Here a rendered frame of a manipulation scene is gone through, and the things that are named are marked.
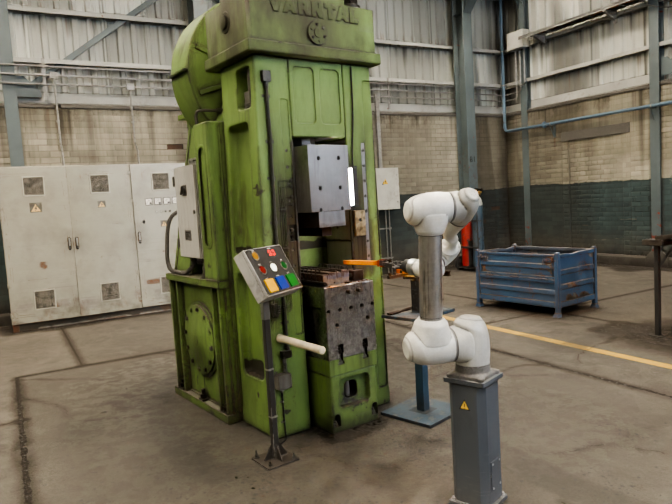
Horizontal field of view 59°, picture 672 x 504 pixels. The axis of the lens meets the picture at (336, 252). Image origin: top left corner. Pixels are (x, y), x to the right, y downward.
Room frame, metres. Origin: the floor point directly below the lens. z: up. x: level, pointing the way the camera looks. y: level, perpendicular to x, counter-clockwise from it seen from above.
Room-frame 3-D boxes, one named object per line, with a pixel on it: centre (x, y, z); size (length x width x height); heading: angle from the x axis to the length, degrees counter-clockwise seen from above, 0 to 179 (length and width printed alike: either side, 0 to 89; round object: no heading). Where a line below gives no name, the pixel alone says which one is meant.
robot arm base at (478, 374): (2.64, -0.60, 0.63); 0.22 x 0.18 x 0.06; 139
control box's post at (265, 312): (3.21, 0.41, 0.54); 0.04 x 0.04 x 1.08; 36
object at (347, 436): (3.56, -0.02, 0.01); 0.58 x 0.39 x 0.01; 126
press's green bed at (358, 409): (3.81, 0.09, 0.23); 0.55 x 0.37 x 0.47; 36
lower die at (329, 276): (3.77, 0.13, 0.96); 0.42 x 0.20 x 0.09; 36
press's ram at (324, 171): (3.80, 0.10, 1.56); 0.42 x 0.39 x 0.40; 36
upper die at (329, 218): (3.77, 0.13, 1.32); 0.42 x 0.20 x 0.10; 36
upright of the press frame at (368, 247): (4.12, -0.09, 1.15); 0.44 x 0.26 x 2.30; 36
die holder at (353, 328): (3.81, 0.09, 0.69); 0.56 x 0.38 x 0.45; 36
